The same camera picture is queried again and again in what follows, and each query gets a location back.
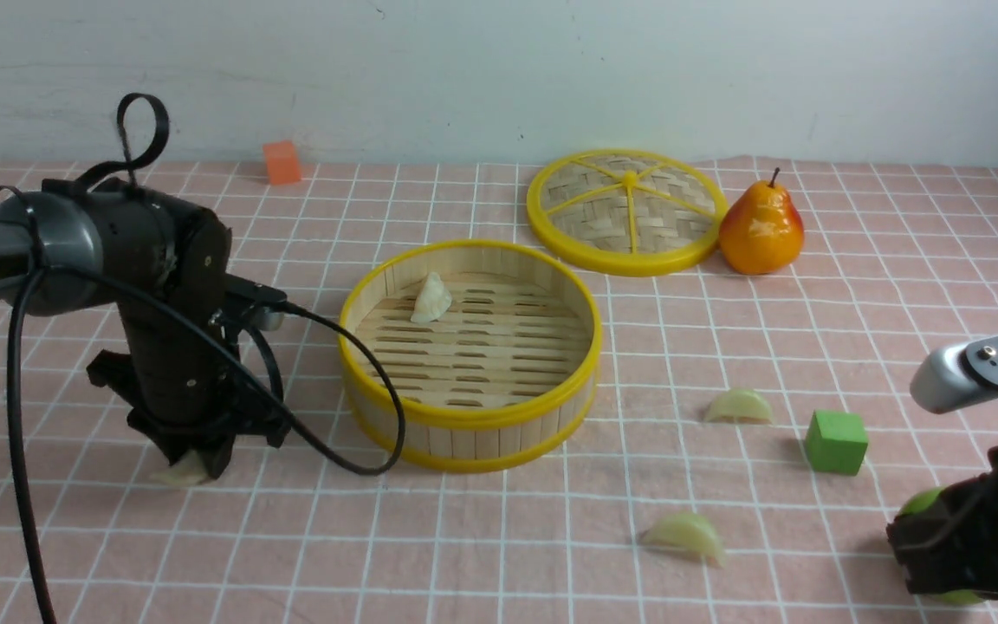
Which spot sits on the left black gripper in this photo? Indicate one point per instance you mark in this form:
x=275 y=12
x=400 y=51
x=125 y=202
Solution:
x=183 y=394

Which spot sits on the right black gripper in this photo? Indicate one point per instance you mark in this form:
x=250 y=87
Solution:
x=953 y=544

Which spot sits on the white dumpling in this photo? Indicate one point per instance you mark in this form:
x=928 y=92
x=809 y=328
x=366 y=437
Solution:
x=189 y=471
x=433 y=300

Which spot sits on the pale green dumpling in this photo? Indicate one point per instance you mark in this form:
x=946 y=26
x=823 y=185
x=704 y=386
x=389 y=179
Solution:
x=739 y=405
x=688 y=531

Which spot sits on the pale green dumpling bottom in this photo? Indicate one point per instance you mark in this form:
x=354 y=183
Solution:
x=688 y=531

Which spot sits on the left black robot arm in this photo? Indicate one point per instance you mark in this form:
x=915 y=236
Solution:
x=174 y=251

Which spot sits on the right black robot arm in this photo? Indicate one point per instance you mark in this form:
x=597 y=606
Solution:
x=945 y=540

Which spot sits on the yellow bamboo steamer tray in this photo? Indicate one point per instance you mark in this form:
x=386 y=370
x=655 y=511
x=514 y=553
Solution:
x=507 y=374

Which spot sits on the yellow bamboo steamer lid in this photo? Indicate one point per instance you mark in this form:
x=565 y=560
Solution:
x=625 y=212

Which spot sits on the green toy watermelon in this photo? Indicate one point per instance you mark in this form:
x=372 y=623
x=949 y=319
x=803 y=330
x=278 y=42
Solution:
x=918 y=503

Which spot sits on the green foam cube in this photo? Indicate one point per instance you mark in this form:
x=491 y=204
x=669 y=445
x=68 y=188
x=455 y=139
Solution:
x=836 y=442

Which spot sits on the orange foam cube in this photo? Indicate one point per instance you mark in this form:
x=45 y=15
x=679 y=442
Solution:
x=282 y=163

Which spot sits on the orange toy pear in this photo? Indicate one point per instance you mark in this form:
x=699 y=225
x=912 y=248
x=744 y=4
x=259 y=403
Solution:
x=762 y=232

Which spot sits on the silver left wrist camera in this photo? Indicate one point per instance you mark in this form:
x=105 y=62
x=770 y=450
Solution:
x=251 y=304

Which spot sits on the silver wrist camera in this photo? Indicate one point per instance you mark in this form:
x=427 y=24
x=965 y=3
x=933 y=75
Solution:
x=251 y=304
x=958 y=376

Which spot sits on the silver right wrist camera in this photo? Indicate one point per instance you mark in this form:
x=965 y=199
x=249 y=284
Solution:
x=958 y=376

